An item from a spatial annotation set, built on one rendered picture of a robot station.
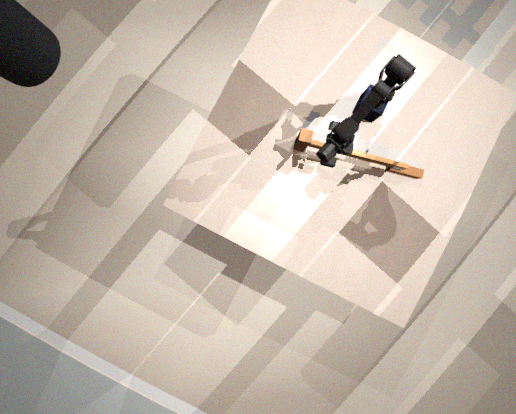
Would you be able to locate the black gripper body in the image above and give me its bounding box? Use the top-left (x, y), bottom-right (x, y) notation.
top-left (320, 121), bottom-right (339, 168)

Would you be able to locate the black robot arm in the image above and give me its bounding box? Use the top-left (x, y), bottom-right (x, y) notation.
top-left (316, 54), bottom-right (416, 163)

